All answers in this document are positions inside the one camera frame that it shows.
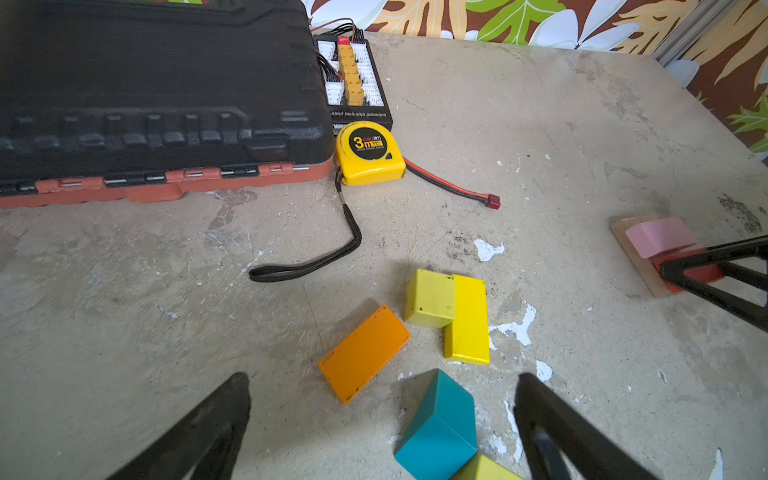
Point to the lime green cube block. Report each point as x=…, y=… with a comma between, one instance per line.
x=430, y=299

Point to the yellow wood block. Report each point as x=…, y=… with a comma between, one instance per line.
x=467, y=337

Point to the teal wood block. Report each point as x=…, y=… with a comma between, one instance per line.
x=442, y=436

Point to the black and red tool case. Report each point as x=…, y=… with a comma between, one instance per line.
x=150, y=100

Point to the small yellow-green block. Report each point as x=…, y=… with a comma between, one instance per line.
x=480, y=467

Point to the natural wood plank block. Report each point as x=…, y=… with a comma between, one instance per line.
x=644, y=267

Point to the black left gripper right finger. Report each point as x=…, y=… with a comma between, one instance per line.
x=553, y=433

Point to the aluminium frame post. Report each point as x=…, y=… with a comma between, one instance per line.
x=704, y=16

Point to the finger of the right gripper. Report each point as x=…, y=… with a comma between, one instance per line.
x=727, y=257

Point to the yellow tape measure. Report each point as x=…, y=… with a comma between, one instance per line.
x=367, y=153

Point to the pink wood block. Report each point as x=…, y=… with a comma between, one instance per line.
x=655, y=237

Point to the red wood block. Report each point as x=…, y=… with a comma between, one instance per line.
x=706, y=274

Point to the orange wood block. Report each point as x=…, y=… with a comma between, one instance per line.
x=356, y=361

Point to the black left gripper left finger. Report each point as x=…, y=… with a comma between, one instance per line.
x=204, y=444

